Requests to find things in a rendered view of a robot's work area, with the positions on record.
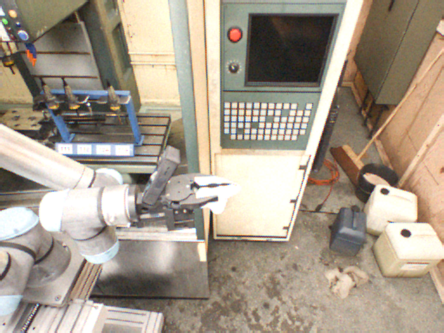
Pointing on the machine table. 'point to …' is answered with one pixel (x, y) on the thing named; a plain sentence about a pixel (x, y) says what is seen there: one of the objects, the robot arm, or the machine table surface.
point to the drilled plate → (26, 121)
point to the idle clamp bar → (86, 119)
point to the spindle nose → (8, 48)
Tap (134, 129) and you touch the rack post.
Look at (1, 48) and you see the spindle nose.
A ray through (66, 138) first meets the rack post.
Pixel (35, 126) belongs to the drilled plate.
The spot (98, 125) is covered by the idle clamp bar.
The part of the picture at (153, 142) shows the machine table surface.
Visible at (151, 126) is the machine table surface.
